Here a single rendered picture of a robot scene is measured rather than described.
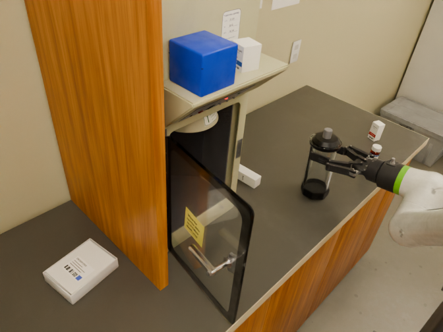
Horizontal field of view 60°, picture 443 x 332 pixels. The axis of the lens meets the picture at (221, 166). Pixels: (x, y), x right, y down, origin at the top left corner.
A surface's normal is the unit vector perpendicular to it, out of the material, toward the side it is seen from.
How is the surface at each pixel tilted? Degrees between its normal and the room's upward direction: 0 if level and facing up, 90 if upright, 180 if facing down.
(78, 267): 0
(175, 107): 90
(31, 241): 0
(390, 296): 0
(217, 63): 90
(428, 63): 90
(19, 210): 90
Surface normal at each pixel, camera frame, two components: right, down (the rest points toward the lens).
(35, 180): 0.71, 0.47
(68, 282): 0.07, -0.79
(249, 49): 0.55, 0.55
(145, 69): -0.70, 0.40
